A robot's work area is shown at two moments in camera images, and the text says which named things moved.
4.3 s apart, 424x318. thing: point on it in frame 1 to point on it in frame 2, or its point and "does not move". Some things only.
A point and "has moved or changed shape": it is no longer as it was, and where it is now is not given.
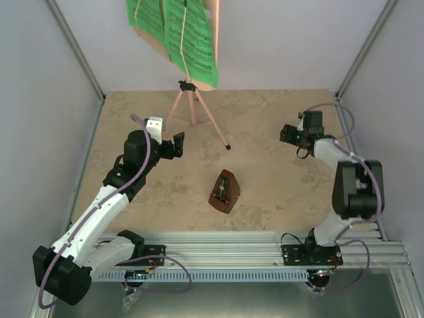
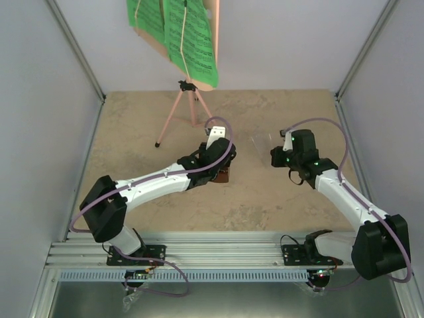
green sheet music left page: (148, 15) does not move
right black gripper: (286, 134) to (277, 162)
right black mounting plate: (311, 255) does not move
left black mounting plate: (152, 250) does not move
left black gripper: (178, 147) to (228, 163)
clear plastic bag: (128, 299) does not move
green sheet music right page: (190, 40) does not move
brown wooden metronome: (226, 191) has moved or changed shape
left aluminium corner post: (81, 53) does not move
